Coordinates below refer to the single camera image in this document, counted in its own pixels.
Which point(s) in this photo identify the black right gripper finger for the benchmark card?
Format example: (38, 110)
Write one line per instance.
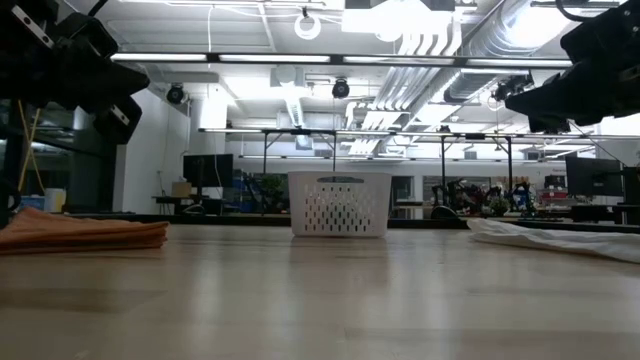
(555, 102)

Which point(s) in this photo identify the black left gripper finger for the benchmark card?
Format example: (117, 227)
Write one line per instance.
(120, 82)

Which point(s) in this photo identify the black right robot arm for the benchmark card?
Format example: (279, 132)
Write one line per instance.
(625, 25)

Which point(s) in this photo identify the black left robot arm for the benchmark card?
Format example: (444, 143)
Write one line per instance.
(25, 60)

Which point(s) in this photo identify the black computer monitor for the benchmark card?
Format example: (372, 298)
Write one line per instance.
(592, 175)
(207, 170)

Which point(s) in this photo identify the small potted plant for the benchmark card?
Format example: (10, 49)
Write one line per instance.
(499, 205)

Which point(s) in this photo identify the brown cardboard box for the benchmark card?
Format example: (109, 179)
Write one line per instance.
(181, 189)

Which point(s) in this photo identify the white plastic bucket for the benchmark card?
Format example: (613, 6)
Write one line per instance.
(56, 200)

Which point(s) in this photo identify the white folded cloth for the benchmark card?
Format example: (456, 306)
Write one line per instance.
(575, 242)

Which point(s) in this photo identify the blue white cardboard box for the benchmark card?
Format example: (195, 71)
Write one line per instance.
(32, 203)

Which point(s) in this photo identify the orange folded cloth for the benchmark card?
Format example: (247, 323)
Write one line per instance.
(75, 235)

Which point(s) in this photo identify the large green office plant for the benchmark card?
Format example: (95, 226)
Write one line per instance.
(272, 185)

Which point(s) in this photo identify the white perforated plastic basket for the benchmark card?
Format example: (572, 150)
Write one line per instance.
(300, 180)

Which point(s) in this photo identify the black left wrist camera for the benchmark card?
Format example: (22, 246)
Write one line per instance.
(117, 122)

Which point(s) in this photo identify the black frame clamp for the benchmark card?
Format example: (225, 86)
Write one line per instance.
(444, 208)
(194, 206)

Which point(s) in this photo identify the black aluminium rig frame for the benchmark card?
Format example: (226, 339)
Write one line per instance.
(336, 59)

